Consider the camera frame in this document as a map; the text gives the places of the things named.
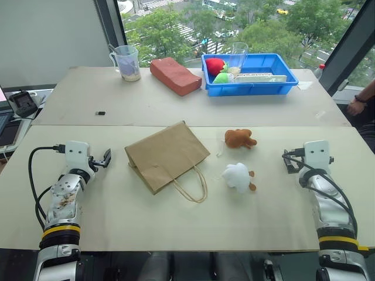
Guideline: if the white flat box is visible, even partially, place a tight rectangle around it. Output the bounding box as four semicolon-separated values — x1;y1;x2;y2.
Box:
233;74;288;84

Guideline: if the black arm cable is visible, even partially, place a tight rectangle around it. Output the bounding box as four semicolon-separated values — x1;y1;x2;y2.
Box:
282;148;359;239
28;143;66;232

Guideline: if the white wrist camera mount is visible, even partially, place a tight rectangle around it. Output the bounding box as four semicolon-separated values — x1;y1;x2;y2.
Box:
303;140;330;171
64;140;96;180

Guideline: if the red strawberry plush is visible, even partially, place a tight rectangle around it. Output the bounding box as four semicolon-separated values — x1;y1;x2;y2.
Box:
204;57;230;74

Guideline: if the clear drinking glass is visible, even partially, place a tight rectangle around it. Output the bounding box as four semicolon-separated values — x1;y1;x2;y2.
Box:
227;42;249;74

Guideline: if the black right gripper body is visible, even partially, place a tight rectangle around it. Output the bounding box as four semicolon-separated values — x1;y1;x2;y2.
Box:
285;156;305;175

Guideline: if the dark window frame post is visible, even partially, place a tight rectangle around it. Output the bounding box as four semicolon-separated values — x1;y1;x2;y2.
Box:
113;0;129;68

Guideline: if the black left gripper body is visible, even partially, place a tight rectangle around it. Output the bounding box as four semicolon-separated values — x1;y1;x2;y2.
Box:
88;156;104;173

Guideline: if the black device with screen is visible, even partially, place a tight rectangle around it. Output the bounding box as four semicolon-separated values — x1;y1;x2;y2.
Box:
8;90;39;116

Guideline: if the brown paper bag with handles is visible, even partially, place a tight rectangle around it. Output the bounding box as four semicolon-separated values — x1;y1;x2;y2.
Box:
124;121;212;204

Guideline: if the dark laptop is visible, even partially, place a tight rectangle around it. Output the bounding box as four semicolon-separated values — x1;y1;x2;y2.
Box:
0;112;23;148

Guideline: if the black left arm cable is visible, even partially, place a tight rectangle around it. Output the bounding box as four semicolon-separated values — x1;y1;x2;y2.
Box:
28;143;66;232

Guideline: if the green plush toy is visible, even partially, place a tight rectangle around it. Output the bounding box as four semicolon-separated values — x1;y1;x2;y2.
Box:
212;72;235;85

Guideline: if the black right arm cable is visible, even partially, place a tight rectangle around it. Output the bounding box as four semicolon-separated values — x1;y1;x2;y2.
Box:
282;148;359;239

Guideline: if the clear plastic measuring cup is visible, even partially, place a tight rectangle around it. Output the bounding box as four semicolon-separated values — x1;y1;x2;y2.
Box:
108;44;142;83

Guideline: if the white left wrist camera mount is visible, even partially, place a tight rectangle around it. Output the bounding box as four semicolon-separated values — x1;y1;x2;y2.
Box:
64;140;96;180

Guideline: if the dark window frame pillar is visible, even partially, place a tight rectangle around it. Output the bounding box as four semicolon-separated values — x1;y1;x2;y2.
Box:
318;0;375;97

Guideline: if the white plush toy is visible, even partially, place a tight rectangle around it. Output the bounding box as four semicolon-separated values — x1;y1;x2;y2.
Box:
221;162;258;194

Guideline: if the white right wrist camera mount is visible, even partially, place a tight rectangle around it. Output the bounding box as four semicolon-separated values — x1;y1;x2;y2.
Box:
303;140;330;171

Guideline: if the red brick block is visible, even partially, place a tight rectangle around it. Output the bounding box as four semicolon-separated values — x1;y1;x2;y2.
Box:
149;57;203;97

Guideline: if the brown plush toy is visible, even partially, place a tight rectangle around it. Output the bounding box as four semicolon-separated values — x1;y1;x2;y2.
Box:
224;128;258;150

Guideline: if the blue plastic bin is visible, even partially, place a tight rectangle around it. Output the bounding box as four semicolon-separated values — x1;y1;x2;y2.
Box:
200;53;299;97

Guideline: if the person's bare hand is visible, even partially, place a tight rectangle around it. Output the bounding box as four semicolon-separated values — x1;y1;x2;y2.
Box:
347;98;367;116

